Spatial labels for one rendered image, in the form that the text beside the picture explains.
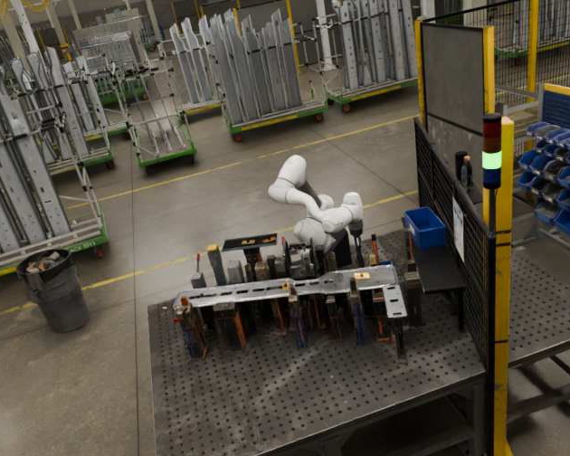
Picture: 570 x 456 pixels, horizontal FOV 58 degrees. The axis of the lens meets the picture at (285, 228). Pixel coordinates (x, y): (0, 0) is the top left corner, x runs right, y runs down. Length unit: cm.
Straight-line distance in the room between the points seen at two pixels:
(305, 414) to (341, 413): 18
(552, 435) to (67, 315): 409
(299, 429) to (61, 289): 309
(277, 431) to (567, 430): 180
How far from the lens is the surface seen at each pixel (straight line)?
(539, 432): 362
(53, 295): 519
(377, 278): 308
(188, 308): 307
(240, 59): 966
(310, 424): 271
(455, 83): 526
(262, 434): 273
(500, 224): 245
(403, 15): 1091
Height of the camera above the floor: 271
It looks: 27 degrees down
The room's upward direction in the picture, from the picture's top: 11 degrees counter-clockwise
